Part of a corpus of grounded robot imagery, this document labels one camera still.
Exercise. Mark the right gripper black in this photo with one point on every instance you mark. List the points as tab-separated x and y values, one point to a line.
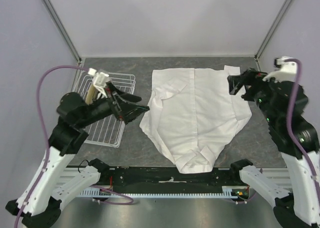
250	76

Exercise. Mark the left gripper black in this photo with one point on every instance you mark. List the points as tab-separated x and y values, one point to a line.
128	112

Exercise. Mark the white shirt garment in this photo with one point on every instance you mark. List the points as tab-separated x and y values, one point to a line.
192	116

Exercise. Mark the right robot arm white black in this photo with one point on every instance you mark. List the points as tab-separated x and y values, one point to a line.
299	149

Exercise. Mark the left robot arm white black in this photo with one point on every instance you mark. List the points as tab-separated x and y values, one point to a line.
42	202

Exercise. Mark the beige plate small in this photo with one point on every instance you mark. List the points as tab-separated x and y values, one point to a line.
92	95

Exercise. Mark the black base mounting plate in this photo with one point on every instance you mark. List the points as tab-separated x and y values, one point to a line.
121	176

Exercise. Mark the white wire dish rack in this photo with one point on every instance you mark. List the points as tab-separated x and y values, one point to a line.
107	132

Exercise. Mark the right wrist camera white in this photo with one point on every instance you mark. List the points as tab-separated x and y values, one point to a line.
284	70

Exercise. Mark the light blue cable duct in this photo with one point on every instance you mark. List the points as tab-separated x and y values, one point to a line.
97	193

